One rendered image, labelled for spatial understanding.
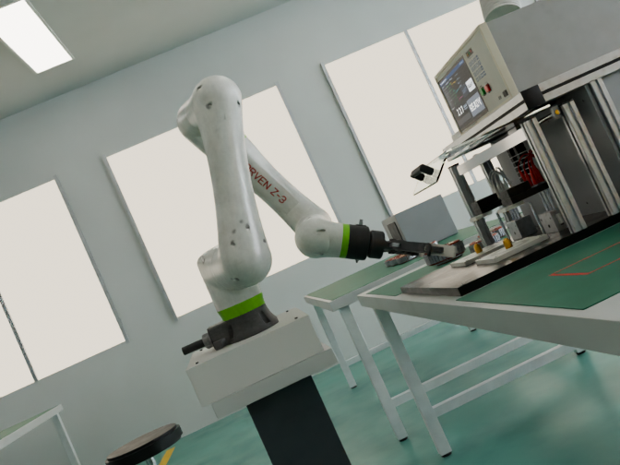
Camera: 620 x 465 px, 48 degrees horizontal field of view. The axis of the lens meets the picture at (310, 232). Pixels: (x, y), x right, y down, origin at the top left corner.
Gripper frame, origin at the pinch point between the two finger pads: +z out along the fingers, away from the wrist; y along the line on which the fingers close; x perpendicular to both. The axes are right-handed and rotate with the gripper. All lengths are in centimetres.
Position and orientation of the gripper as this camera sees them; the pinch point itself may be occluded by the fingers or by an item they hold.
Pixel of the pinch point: (442, 252)
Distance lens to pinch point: 191.7
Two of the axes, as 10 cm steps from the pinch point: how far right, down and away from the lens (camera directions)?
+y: -0.7, 0.7, 9.9
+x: -1.1, 9.9, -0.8
